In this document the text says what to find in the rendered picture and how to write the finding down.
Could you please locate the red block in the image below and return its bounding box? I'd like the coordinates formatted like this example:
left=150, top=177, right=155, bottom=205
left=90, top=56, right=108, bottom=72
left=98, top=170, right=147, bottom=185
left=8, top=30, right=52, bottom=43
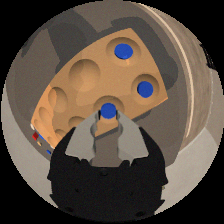
left=32, top=132, right=38, bottom=140

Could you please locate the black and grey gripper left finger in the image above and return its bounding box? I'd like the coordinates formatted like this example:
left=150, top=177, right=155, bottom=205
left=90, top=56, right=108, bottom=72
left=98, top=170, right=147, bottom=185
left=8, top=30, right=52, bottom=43
left=47, top=110, right=101, bottom=181

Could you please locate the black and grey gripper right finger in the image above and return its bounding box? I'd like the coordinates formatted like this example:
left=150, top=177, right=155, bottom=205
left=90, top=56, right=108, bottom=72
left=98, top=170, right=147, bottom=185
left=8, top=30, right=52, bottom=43
left=116, top=110, right=168, bottom=186

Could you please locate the orange tray with round pockets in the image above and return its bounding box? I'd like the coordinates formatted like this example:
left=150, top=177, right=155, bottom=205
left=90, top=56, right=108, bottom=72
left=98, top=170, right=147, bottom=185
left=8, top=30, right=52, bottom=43
left=31, top=28, right=168, bottom=148

